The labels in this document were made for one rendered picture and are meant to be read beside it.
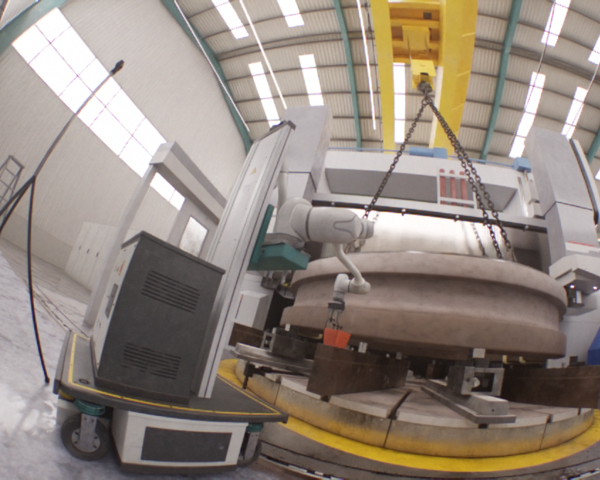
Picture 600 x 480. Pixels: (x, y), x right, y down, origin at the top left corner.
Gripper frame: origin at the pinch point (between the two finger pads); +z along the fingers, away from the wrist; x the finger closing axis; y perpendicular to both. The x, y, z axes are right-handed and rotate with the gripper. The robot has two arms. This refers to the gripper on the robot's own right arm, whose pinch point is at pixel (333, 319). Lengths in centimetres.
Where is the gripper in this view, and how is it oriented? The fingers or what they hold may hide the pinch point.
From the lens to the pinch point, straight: 213.6
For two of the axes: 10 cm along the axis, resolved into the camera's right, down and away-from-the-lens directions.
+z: -2.4, 9.0, -3.6
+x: 7.7, -0.5, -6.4
